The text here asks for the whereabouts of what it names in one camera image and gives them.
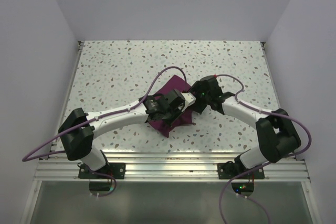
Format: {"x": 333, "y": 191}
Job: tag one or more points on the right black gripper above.
{"x": 197, "y": 88}

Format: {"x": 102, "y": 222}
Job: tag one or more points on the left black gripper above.
{"x": 169, "y": 121}

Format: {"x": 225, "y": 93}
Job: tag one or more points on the purple surgical cloth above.
{"x": 170, "y": 106}

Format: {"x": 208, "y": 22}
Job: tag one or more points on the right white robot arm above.
{"x": 277, "y": 136}

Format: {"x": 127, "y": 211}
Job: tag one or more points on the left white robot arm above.
{"x": 79, "y": 129}

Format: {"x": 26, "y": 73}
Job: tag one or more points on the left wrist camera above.
{"x": 189, "y": 100}

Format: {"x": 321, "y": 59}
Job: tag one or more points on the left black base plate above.
{"x": 115, "y": 170}

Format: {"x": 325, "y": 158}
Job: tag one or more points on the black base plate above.
{"x": 115, "y": 170}
{"x": 228, "y": 170}

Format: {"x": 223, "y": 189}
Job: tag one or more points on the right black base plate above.
{"x": 228, "y": 170}

